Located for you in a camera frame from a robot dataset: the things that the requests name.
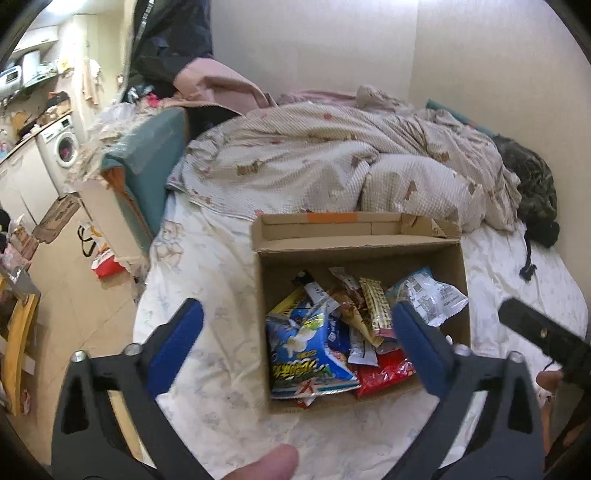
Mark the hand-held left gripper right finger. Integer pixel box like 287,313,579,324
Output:
383,301,546,480

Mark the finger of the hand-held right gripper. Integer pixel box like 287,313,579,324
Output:
498,298,591,387

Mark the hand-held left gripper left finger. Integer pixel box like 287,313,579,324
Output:
51,298,206,480

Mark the red candy packet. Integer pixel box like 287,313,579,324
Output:
355,355,416,398

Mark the white and light blue packet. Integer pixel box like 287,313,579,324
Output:
387,268,469,328

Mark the golden patterned snack packet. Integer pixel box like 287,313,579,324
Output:
359,277,395,340

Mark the orange brown snack packet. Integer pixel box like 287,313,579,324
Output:
329,267,384,347

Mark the small blue snack packet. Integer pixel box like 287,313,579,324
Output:
325,318,352,354

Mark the brown cardboard box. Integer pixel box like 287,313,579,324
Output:
250,211,472,415

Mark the large blue popcorn packet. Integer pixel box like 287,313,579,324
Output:
265,300,361,400

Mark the dark brown snack bar packet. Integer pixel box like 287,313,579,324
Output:
292,270,340,305

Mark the person's right hand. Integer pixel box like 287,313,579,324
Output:
536,370,566,394

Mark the person's left hand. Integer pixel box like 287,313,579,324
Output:
226,444,300,480

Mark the white floral bed sheet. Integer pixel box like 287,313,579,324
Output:
133,194,589,480

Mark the red and white box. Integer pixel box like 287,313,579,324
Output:
90,251,129,281

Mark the yellow wooden chair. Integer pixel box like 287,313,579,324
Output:
0,272,43,417

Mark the camouflage cloth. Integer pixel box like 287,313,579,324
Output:
492,134,561,248

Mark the brown floor mat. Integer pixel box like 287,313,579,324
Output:
33,194,84,245

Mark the teal padded headboard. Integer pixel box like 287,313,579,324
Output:
100,107,190,253

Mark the white kitchen cabinet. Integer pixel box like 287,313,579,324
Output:
0,138,62,228

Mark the beige checked quilt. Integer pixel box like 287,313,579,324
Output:
166,85,522,234

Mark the crumpled clear plastic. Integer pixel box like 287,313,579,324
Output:
65,102,156,186

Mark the white washing machine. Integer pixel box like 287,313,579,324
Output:
37,115,85,195

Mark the pink cloth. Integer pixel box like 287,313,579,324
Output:
159,58,278,119

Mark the hanging beige towel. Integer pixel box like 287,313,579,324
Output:
81,58,103,110

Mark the black plastic bag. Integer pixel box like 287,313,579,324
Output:
121,0,215,100

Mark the black cord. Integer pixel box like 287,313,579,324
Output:
518,228,537,284

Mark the white bag with black handles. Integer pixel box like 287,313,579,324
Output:
78,223,115,260

